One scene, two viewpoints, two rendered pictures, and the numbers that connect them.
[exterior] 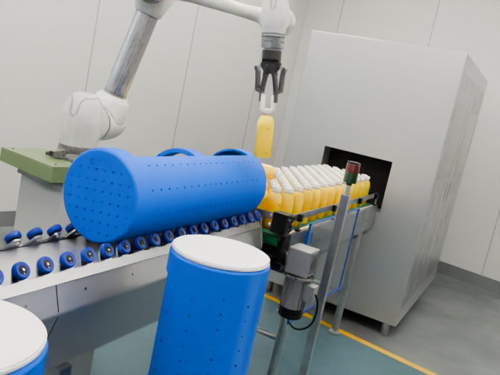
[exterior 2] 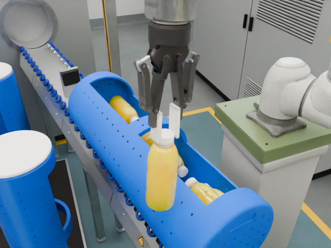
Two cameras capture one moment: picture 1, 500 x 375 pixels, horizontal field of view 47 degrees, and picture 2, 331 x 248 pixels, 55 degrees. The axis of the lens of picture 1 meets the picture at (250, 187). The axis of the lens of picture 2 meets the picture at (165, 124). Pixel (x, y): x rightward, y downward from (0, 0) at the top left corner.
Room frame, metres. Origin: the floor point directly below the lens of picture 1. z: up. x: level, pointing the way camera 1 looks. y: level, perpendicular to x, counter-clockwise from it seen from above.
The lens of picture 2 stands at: (2.53, -0.45, 1.82)
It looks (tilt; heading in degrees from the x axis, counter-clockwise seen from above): 35 degrees down; 122
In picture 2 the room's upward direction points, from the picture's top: straight up
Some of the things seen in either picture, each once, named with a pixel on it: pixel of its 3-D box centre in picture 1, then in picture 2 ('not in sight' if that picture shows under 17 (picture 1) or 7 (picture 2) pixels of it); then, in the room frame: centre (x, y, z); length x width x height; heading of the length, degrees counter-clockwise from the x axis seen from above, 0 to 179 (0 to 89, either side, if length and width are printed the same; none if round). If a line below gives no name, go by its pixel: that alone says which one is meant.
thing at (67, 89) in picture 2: not in sight; (71, 82); (1.26, 0.60, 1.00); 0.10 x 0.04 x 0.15; 65
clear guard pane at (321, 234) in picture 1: (327, 260); not in sight; (2.92, -0.48, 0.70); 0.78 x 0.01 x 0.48; 155
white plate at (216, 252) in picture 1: (221, 251); (14, 152); (1.53, 0.04, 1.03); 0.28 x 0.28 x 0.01
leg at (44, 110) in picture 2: not in sight; (48, 127); (0.60, 0.84, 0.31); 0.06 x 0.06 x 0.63; 65
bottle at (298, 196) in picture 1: (295, 207); not in sight; (2.67, -0.23, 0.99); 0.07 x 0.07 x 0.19
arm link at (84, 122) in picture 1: (82, 119); (286, 86); (2.34, 0.73, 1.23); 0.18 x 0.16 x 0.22; 169
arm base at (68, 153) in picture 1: (73, 152); (273, 113); (2.32, 0.74, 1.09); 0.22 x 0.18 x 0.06; 149
